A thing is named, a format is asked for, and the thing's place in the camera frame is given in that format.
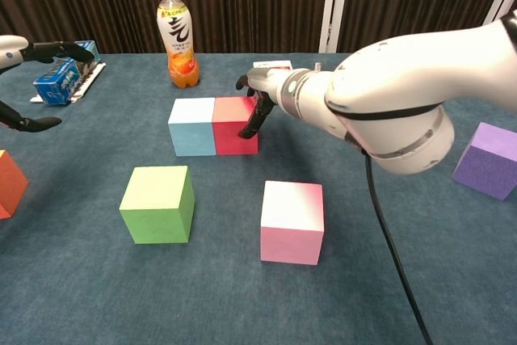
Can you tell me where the orange foam cube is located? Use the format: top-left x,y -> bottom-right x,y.
0,149 -> 30,221

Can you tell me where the teal table cloth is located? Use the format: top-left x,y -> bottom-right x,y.
0,52 -> 517,345

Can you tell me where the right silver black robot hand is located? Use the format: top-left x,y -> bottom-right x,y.
236,66 -> 288,140

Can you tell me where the purple foam cube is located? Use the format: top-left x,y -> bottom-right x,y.
451,121 -> 517,201

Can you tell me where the red foam cube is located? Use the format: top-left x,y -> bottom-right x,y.
212,96 -> 259,156

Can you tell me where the pink foam cube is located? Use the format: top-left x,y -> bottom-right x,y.
259,180 -> 326,267

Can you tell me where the red and white packet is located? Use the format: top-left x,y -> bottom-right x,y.
253,60 -> 294,74

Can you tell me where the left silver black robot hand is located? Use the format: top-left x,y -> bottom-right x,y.
0,35 -> 98,134

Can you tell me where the orange drink bottle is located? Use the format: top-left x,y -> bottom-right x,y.
156,0 -> 201,90

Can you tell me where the blue cookie box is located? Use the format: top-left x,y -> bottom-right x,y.
32,40 -> 102,107

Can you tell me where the green foam cube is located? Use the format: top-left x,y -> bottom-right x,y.
119,165 -> 196,246

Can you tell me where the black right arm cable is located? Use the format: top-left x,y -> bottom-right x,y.
364,150 -> 435,345

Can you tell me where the light blue foam cube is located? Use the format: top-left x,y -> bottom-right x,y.
167,97 -> 218,158

